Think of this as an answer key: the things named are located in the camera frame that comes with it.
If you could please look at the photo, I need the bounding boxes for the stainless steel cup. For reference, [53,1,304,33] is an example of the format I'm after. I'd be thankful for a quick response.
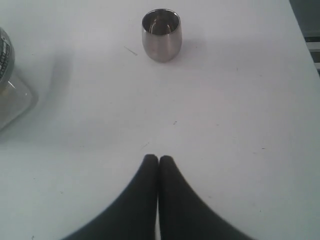
[141,8,183,63]

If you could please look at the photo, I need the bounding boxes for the round metal sieve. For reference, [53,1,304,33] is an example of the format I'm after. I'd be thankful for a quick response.
[0,27,15,88]

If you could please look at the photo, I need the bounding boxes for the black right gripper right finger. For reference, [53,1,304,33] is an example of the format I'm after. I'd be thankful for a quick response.
[158,155,251,240]

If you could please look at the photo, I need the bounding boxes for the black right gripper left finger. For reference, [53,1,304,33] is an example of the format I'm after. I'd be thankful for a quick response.
[66,154,159,240]

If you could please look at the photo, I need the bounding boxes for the white square tray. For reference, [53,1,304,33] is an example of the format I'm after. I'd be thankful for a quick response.
[0,72,39,133]

